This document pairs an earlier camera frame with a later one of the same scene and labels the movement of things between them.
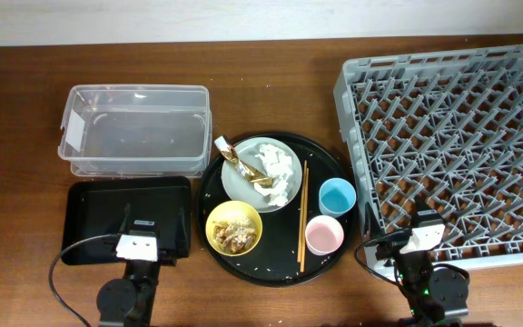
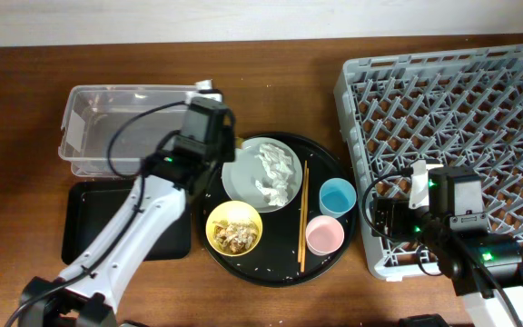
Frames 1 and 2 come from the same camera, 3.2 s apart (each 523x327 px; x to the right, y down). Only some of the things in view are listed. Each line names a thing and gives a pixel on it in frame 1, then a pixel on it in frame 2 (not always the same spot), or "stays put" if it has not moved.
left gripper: x=168 y=257 -> x=229 y=137
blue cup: x=336 y=196 stays put
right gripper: x=370 y=226 -> x=396 y=226
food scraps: x=234 y=236 stays put
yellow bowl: x=233 y=228 stays put
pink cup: x=323 y=235 stays put
